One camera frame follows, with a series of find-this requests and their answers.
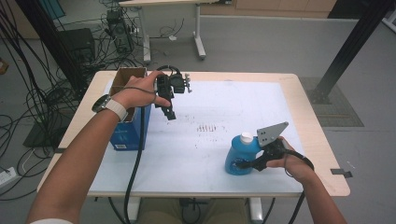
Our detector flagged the wristwatch with white band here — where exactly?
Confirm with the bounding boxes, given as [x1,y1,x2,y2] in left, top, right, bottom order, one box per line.
[92,93,129,122]

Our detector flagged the short black looped cable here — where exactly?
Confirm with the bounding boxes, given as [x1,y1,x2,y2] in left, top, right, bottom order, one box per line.
[156,64,182,77]

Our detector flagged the white power strip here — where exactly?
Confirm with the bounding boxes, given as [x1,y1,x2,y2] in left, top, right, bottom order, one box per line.
[0,166,17,188]

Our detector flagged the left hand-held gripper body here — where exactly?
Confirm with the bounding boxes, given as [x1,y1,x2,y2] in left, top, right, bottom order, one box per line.
[154,64,192,108]

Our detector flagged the white-legged background desk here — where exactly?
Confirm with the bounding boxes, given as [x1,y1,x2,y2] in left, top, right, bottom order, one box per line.
[118,0,233,64]

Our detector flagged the person's left hand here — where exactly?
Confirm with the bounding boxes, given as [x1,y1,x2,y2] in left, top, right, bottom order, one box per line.
[111,70,172,110]

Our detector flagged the person's right hand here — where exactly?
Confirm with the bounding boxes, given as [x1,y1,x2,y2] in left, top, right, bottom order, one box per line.
[265,136,316,185]

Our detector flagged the blue detergent bottle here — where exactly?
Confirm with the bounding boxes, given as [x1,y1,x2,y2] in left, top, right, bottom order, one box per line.
[224,131,265,176]

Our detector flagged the person's olive trousers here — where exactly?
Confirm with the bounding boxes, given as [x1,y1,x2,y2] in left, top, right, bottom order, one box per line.
[136,197,250,224]

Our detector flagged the black box on floor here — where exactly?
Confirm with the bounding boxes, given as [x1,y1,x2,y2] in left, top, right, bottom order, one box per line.
[59,27,97,63]

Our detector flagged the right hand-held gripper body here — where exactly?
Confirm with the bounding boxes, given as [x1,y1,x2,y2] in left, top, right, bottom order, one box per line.
[256,120,290,164]

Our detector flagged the black computer tower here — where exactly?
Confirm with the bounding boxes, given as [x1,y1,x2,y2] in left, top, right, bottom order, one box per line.
[106,8,134,54]

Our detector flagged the light wooden table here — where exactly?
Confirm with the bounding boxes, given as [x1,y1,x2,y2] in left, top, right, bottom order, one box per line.
[36,70,351,224]

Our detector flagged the thin grey wrist cord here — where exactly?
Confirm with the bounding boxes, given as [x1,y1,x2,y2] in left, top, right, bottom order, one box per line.
[116,86,158,104]

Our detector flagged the wooden cabinet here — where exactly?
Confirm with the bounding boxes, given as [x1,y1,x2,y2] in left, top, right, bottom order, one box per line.
[200,0,339,19]

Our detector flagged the white sleeve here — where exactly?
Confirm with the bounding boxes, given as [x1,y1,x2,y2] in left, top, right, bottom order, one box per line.
[29,218,74,224]

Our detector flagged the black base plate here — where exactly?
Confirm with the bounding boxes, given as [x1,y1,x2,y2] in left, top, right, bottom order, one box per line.
[22,119,74,148]

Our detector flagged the black tape strip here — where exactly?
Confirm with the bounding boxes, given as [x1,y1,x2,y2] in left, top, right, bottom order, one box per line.
[330,168,354,179]

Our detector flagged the black metal post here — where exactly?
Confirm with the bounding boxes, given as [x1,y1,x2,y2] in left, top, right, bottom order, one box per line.
[307,0,395,105]
[15,0,85,91]

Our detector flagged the grey floor mat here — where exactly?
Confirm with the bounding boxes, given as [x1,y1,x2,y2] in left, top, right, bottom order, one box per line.
[300,77,364,128]

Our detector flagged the teal panel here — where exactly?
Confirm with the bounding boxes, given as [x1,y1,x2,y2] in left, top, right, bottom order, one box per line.
[38,0,67,21]

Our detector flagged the thick black gripper cable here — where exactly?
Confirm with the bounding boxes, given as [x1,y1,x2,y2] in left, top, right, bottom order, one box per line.
[281,148,316,224]
[123,104,148,224]

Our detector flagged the blue cardboard box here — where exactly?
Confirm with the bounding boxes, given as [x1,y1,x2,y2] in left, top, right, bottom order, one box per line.
[108,66,152,152]

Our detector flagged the white table mat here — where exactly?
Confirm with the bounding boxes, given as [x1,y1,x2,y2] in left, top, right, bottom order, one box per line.
[88,79,304,194]

